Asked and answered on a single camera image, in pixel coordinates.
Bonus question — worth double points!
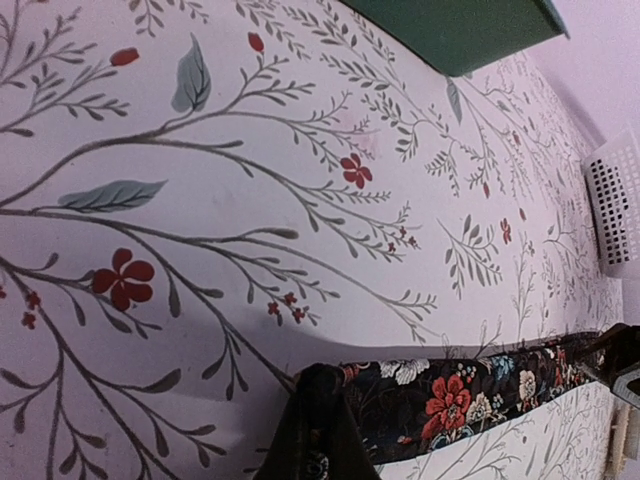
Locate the white plastic basket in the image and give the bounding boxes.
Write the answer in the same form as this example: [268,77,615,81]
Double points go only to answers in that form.
[582,128,639,280]

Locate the floral patterned table mat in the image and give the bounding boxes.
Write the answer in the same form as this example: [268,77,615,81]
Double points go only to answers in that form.
[1,1,622,479]

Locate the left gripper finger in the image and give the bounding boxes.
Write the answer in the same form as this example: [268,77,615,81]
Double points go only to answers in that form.
[254,363,380,480]

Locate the woven bamboo tray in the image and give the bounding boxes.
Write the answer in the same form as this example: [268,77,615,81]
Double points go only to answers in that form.
[604,404,630,480]

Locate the green divided organizer box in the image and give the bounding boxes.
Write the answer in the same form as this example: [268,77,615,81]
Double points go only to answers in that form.
[345,0,570,77]

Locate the dark floral necktie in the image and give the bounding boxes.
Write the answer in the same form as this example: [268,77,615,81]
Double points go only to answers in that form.
[340,331,600,464]

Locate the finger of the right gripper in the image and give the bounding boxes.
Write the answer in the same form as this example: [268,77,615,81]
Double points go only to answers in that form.
[579,323,639,405]

